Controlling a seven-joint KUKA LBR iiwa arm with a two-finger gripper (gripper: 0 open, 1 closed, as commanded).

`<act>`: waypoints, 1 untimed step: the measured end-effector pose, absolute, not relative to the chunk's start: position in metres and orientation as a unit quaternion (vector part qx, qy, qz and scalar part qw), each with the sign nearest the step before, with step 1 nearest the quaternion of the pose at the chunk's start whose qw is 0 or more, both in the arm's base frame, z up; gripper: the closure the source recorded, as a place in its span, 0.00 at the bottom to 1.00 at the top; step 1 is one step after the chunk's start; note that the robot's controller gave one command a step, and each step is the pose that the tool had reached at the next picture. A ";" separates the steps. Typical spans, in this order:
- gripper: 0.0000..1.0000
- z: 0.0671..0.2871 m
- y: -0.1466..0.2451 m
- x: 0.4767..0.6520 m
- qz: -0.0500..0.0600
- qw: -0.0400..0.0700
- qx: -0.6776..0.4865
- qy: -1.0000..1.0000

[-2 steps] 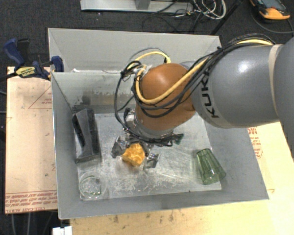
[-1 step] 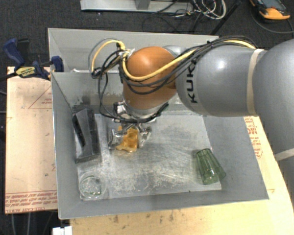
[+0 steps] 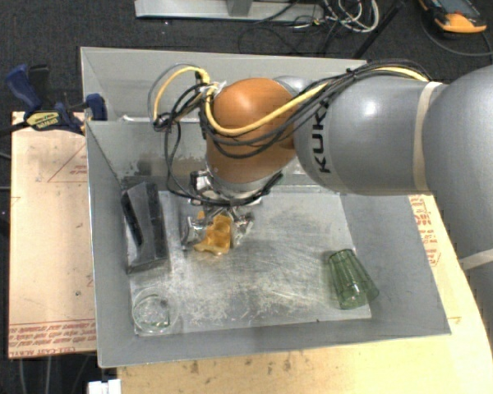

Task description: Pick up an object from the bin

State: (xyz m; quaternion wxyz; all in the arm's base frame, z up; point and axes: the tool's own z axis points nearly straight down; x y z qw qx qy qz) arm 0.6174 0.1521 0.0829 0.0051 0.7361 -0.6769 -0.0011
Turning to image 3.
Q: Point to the clear glass cup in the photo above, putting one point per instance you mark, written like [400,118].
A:
[154,312]

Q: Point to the grey metal bin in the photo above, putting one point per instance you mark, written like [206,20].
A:
[271,285]

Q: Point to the green glass cup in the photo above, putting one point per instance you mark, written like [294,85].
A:
[351,279]

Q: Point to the dark grey rectangular block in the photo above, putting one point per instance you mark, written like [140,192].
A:
[148,228]

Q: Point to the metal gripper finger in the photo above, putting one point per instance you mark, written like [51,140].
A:
[242,226]
[192,230]

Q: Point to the yellow-orange toy food piece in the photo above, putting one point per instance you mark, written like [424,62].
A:
[216,236]

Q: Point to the brown cardboard board red print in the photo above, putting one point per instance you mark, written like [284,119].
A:
[49,240]

